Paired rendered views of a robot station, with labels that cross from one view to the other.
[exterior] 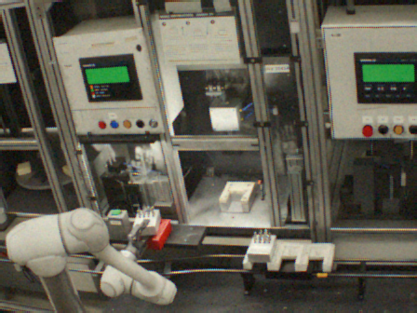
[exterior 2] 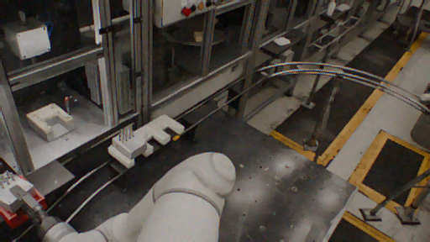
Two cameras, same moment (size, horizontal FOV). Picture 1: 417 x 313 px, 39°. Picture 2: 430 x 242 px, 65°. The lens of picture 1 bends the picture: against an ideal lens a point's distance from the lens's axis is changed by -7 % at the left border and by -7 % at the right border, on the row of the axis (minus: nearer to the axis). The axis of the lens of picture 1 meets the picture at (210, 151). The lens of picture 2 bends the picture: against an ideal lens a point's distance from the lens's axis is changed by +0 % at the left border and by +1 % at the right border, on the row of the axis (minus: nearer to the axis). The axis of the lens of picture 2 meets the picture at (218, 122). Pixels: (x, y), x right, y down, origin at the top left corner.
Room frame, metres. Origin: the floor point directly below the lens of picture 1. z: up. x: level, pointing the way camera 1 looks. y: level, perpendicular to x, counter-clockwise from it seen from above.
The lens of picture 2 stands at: (1.45, 0.87, 2.01)
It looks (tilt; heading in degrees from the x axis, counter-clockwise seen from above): 39 degrees down; 280
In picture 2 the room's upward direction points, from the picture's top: 10 degrees clockwise
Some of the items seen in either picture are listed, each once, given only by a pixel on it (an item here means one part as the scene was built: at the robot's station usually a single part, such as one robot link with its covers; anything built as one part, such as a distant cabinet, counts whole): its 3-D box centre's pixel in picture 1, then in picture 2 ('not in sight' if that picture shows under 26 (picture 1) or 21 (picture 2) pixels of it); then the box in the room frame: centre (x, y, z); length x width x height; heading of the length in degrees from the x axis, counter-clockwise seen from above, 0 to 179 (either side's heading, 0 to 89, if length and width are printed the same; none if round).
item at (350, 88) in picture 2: not in sight; (387, 52); (0.09, -4.20, 0.01); 5.85 x 0.59 x 0.01; 69
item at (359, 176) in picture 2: not in sight; (394, 169); (0.27, -1.63, 0.01); 1.00 x 0.55 x 0.01; 69
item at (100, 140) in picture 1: (116, 137); not in sight; (2.35, 0.38, 1.37); 0.36 x 0.04 x 0.04; 69
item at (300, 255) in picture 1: (289, 261); (148, 142); (1.99, -0.24, 0.84); 0.36 x 0.14 x 0.10; 69
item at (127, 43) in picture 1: (117, 74); not in sight; (2.48, 0.33, 1.60); 0.42 x 0.29 x 0.46; 69
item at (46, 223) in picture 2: (132, 251); (46, 224); (2.04, 0.39, 1.00); 0.09 x 0.07 x 0.08; 159
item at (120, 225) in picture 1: (120, 223); not in sight; (2.31, 0.45, 0.97); 0.08 x 0.08 x 0.12; 69
